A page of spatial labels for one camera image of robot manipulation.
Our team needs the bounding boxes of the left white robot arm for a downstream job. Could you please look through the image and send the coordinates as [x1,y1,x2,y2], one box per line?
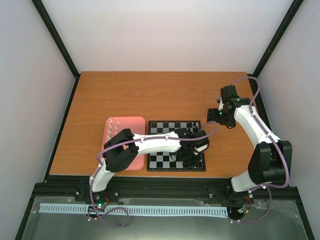
[86,128,210,202]

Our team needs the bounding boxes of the pink plastic tray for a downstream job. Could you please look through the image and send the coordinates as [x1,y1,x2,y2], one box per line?
[101,116,146,171]

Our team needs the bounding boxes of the black white chessboard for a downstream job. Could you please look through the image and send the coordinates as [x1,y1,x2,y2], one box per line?
[146,120,206,172]

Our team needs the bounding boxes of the light blue slotted cable duct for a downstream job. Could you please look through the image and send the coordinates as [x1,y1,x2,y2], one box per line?
[38,203,228,218]

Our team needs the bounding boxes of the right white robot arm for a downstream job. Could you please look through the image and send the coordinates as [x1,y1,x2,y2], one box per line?
[207,85,293,194]

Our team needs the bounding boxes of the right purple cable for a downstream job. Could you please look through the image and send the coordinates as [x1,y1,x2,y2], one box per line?
[226,76,291,224]

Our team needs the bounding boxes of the black aluminium frame rail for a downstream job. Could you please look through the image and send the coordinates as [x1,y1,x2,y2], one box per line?
[32,174,300,201]

